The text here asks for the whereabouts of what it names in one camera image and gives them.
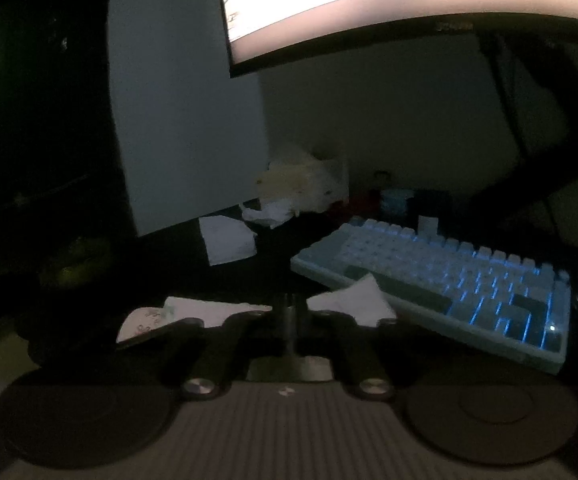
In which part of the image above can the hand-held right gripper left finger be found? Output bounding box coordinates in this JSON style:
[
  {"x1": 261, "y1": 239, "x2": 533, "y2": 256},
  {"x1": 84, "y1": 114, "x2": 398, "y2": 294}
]
[{"x1": 94, "y1": 310, "x2": 276, "y2": 402}]

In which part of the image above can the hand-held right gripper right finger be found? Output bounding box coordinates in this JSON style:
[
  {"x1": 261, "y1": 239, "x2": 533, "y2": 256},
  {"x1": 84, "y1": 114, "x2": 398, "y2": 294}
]
[{"x1": 311, "y1": 310, "x2": 422, "y2": 402}]

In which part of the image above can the white printed paper tissue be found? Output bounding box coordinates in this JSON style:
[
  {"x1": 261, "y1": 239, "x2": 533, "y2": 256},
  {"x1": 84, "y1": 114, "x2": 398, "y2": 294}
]
[{"x1": 116, "y1": 274, "x2": 398, "y2": 346}]

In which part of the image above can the crumpled white tissue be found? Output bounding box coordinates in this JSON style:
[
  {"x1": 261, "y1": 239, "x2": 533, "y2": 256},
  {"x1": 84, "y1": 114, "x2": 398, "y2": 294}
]
[{"x1": 240, "y1": 199, "x2": 302, "y2": 230}]

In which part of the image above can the white backlit keyboard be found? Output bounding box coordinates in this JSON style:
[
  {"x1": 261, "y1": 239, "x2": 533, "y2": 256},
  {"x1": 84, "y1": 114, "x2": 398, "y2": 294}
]
[{"x1": 290, "y1": 216, "x2": 572, "y2": 375}]

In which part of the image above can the small blue jar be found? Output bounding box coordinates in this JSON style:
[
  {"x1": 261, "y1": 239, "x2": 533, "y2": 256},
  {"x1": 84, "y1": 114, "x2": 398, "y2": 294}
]
[{"x1": 380, "y1": 188, "x2": 415, "y2": 216}]

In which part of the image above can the yellow plush toy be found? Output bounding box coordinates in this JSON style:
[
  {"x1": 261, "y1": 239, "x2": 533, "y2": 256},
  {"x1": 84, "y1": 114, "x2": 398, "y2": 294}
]
[{"x1": 255, "y1": 144, "x2": 350, "y2": 213}]

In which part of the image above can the dark yellowish bundle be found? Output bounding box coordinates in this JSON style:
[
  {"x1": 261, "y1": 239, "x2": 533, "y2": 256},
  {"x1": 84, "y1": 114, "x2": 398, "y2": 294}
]
[{"x1": 39, "y1": 237, "x2": 115, "y2": 288}]

